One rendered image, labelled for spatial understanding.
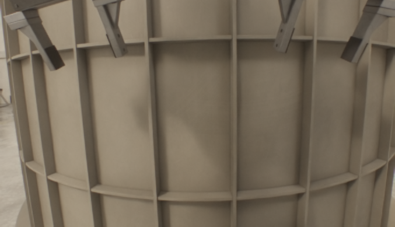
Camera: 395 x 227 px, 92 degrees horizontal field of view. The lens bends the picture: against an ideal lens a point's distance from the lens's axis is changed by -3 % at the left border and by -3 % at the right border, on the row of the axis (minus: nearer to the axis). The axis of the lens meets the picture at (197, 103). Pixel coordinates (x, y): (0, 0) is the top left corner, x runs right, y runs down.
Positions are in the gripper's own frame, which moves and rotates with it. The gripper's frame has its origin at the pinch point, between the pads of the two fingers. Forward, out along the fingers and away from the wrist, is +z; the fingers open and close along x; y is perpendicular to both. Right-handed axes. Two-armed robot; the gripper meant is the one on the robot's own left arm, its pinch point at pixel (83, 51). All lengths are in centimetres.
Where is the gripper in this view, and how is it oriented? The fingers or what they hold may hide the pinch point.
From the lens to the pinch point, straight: 40.7
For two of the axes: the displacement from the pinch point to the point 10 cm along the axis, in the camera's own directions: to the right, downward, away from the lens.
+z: 2.0, 8.5, 4.8
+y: 0.8, -5.1, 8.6
